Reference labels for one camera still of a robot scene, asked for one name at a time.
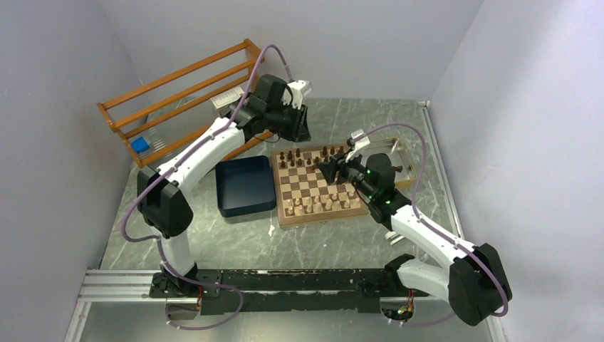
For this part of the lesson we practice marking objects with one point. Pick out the light chess pieces row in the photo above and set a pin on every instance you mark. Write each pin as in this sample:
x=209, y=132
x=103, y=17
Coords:
x=342, y=203

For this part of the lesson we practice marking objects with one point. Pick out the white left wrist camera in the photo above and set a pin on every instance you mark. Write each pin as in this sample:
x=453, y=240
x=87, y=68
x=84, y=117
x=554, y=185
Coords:
x=300, y=89

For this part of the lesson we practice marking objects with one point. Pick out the blue metal tin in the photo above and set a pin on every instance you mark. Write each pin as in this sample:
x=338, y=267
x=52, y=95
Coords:
x=245, y=186

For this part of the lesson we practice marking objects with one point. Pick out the blue small object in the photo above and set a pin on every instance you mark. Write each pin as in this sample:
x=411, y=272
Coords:
x=140, y=145

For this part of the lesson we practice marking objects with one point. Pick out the orange wooden rack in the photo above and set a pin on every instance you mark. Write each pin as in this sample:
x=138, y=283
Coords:
x=174, y=110

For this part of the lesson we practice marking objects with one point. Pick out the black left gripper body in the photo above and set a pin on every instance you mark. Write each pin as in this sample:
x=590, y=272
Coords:
x=291, y=121

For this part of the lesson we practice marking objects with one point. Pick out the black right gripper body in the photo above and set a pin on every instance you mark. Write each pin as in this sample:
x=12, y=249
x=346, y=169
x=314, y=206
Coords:
x=349, y=172

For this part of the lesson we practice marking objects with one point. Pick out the white red box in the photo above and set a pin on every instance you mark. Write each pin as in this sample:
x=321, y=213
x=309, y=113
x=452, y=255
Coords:
x=225, y=99

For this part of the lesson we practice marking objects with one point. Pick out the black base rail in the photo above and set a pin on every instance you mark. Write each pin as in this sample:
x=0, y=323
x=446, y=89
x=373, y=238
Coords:
x=252, y=290

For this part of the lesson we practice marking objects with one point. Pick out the wooden chess board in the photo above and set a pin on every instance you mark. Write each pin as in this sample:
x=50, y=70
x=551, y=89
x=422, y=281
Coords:
x=307, y=179

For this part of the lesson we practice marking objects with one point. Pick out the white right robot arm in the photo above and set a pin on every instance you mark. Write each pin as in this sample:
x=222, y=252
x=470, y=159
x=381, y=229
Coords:
x=470, y=278

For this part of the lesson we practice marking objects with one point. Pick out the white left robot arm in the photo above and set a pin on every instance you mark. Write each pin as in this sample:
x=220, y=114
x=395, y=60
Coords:
x=275, y=105

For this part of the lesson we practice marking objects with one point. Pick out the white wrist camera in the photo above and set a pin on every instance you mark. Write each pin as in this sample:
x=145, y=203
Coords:
x=358, y=141
x=300, y=89

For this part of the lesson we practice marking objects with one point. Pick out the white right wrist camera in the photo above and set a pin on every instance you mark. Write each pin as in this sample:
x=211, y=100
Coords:
x=358, y=141

